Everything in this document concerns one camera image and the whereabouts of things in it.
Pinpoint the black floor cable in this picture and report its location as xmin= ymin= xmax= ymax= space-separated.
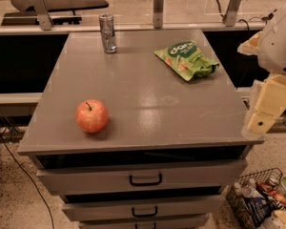
xmin=0 ymin=124 xmax=55 ymax=229

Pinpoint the green snack bag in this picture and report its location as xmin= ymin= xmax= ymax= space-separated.
xmin=154 ymin=40 xmax=219 ymax=81

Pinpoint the red apple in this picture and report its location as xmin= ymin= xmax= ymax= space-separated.
xmin=75 ymin=99 xmax=109 ymax=134

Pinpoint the top drawer with black handle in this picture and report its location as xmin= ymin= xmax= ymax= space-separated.
xmin=37 ymin=159 xmax=247 ymax=195

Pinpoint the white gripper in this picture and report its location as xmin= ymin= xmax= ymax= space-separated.
xmin=237 ymin=16 xmax=286 ymax=135

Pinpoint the middle metal bracket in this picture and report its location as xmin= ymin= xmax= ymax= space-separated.
xmin=153 ymin=0 xmax=164 ymax=29

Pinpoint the silver redbull can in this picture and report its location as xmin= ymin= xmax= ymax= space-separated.
xmin=99 ymin=13 xmax=117 ymax=53

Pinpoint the metal bracket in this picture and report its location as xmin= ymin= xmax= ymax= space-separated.
xmin=223 ymin=0 xmax=241 ymax=27
xmin=30 ymin=0 xmax=52 ymax=31
xmin=153 ymin=0 xmax=164 ymax=29

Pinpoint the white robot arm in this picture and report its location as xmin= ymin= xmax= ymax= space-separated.
xmin=237 ymin=5 xmax=286 ymax=135

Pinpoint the middle drawer with black handle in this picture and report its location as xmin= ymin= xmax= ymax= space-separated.
xmin=62 ymin=195 xmax=224 ymax=221

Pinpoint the drawer with black handle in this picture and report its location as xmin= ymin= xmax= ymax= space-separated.
xmin=62 ymin=195 xmax=224 ymax=221
xmin=37 ymin=159 xmax=247 ymax=195
xmin=79 ymin=214 xmax=209 ymax=229

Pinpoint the left metal bracket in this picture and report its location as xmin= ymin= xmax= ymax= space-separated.
xmin=30 ymin=0 xmax=52 ymax=31

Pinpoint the grey drawer cabinet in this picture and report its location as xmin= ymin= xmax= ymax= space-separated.
xmin=16 ymin=29 xmax=265 ymax=229

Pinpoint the red snack packet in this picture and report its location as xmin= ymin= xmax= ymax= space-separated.
xmin=256 ymin=181 xmax=286 ymax=206

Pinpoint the clear plastic water bottle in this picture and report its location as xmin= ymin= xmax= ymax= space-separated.
xmin=234 ymin=178 xmax=262 ymax=198

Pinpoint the bottom drawer with black handle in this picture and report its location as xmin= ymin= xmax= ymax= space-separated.
xmin=79 ymin=214 xmax=209 ymax=229

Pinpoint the right metal bracket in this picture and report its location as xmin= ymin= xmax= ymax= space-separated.
xmin=223 ymin=0 xmax=241 ymax=27

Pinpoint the black wire basket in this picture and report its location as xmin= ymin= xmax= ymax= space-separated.
xmin=226 ymin=168 xmax=282 ymax=229

